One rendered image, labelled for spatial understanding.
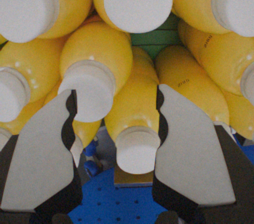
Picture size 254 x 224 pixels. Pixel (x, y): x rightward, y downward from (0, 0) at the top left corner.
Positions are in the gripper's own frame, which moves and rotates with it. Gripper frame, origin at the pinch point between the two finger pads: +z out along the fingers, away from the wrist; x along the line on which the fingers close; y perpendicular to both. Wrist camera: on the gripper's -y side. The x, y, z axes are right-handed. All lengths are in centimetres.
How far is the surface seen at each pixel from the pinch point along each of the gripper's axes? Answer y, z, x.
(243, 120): 7.4, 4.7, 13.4
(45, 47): -0.7, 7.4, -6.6
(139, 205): 25.4, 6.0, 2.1
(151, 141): 6.1, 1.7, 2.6
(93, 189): 25.4, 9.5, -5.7
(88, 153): 19.7, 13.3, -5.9
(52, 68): 1.2, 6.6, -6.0
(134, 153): 6.7, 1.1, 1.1
